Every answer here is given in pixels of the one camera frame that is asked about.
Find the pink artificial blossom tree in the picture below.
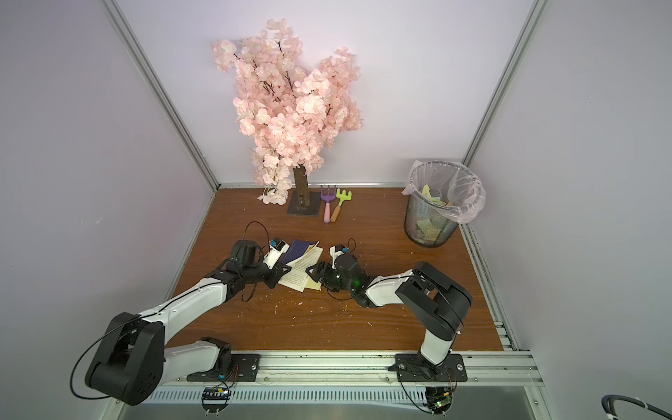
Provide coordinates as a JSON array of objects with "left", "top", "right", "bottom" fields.
[{"left": 212, "top": 19, "right": 362, "bottom": 205}]

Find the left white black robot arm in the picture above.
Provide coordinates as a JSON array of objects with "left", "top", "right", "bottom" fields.
[{"left": 84, "top": 238, "right": 291, "bottom": 406}]

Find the discarded sticky notes pile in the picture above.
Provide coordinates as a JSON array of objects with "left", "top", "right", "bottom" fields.
[{"left": 416, "top": 185, "right": 451, "bottom": 244}]

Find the green toy garden rake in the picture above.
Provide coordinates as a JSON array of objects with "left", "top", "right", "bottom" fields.
[{"left": 330, "top": 188, "right": 353, "bottom": 223}]

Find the right small circuit board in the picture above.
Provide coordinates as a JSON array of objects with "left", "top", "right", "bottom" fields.
[{"left": 425, "top": 387, "right": 453, "bottom": 415}]

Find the aluminium corner post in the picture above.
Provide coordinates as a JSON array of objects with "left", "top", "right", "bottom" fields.
[
  {"left": 462, "top": 0, "right": 548, "bottom": 166},
  {"left": 100, "top": 0, "right": 220, "bottom": 192}
]

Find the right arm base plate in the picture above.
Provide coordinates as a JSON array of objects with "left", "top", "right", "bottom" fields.
[{"left": 387, "top": 353, "right": 468, "bottom": 383}]

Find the left small circuit board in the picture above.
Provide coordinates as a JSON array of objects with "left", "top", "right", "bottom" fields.
[{"left": 201, "top": 386, "right": 232, "bottom": 416}]

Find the left aluminium corner post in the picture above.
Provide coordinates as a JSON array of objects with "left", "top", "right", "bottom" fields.
[{"left": 100, "top": 0, "right": 220, "bottom": 192}]

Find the dark blue book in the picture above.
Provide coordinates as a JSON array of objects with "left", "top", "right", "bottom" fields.
[{"left": 278, "top": 240, "right": 323, "bottom": 292}]

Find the black mesh waste bin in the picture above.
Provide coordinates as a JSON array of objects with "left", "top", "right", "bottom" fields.
[{"left": 402, "top": 160, "right": 486, "bottom": 248}]

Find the black cable bottom right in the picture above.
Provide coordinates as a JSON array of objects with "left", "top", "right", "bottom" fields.
[{"left": 600, "top": 394, "right": 672, "bottom": 420}]

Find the purple toy garden rake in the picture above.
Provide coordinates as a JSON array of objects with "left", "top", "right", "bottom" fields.
[{"left": 320, "top": 185, "right": 337, "bottom": 223}]

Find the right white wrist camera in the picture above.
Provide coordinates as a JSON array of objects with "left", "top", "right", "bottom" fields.
[{"left": 329, "top": 244, "right": 349, "bottom": 268}]

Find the small circuit board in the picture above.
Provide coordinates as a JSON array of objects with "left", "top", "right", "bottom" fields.
[
  {"left": 425, "top": 387, "right": 453, "bottom": 415},
  {"left": 201, "top": 386, "right": 232, "bottom": 416}
]

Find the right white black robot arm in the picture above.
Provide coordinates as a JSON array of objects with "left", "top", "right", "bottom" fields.
[{"left": 306, "top": 254, "right": 474, "bottom": 366}]

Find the right aluminium corner post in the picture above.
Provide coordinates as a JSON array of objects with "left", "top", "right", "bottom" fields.
[{"left": 462, "top": 0, "right": 548, "bottom": 166}]

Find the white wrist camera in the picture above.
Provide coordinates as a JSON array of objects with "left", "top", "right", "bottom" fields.
[
  {"left": 329, "top": 244, "right": 349, "bottom": 268},
  {"left": 264, "top": 238, "right": 290, "bottom": 269}
]

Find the clear plastic bin liner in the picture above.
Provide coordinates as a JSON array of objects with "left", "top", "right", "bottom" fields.
[{"left": 402, "top": 160, "right": 486, "bottom": 224}]

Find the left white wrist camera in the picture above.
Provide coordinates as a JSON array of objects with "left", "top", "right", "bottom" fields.
[{"left": 264, "top": 238, "right": 290, "bottom": 269}]

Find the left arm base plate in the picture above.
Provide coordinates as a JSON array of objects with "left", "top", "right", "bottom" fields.
[{"left": 187, "top": 353, "right": 261, "bottom": 383}]

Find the yellow sticky note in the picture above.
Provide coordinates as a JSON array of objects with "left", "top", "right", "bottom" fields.
[{"left": 304, "top": 278, "right": 322, "bottom": 291}]

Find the aluminium mounting rail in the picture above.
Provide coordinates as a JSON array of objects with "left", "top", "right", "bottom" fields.
[{"left": 112, "top": 350, "right": 547, "bottom": 405}]

